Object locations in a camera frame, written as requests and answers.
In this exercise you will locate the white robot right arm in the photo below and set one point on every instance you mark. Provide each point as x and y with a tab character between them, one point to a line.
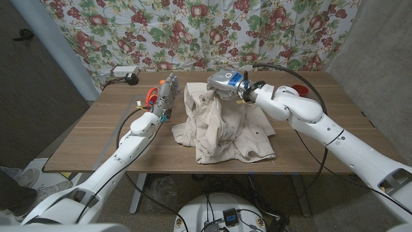
341	141

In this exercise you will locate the black wall hook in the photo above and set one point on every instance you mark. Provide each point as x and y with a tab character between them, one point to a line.
23	33

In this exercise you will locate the black box on torso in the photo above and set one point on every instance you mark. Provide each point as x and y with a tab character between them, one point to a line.
230	216

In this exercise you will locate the beige button jacket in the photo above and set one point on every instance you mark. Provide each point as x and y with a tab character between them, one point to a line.
222	129

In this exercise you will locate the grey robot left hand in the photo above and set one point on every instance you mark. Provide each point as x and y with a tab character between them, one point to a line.
167	96

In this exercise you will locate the white power strip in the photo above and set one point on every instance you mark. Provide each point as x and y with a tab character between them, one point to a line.
125	71

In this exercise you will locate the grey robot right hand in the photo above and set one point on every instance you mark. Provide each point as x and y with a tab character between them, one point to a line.
228	82

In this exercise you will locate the small orange object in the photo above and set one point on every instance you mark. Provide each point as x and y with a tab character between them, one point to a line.
162	82

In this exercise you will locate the person in dark trousers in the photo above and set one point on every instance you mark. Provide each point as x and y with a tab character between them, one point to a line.
16	196

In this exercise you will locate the red cup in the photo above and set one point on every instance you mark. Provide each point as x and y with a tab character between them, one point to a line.
301	89

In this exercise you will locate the pale round pillar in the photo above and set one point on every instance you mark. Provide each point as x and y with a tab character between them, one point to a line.
58	48

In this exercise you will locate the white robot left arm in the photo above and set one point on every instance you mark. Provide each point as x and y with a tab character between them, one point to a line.
112	167

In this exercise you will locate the black plug adapter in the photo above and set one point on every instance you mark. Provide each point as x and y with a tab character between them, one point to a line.
132	79

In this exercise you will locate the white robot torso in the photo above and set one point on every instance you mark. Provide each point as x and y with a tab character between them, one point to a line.
196	209

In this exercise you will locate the grey table leg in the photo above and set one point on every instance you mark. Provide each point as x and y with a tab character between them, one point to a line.
301	196

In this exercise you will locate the white table leg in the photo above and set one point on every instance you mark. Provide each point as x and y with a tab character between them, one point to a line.
138	193

